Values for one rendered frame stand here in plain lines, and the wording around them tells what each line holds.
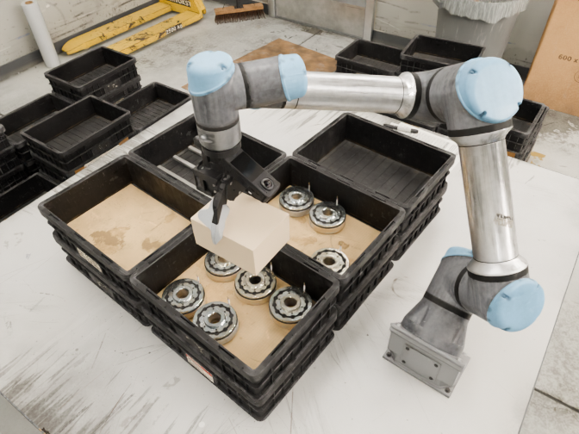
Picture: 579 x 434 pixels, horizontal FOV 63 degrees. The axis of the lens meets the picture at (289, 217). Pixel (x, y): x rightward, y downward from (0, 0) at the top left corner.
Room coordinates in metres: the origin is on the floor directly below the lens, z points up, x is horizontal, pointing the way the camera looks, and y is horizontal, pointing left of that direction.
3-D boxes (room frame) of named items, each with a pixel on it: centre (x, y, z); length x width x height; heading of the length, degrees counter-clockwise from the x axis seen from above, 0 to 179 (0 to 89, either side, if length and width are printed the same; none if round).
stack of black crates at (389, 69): (2.71, -0.54, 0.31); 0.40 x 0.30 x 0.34; 55
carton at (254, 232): (0.69, 0.10, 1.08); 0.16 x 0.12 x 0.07; 55
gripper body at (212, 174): (0.71, 0.12, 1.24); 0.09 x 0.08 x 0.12; 55
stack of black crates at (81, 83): (2.44, 1.06, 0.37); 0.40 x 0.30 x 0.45; 145
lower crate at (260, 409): (0.67, 0.13, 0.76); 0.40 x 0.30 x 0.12; 50
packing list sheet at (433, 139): (1.47, -0.51, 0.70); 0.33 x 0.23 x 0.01; 54
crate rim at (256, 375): (0.67, 0.13, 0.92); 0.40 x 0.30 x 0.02; 50
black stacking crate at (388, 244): (0.90, -0.06, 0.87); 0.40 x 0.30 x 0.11; 50
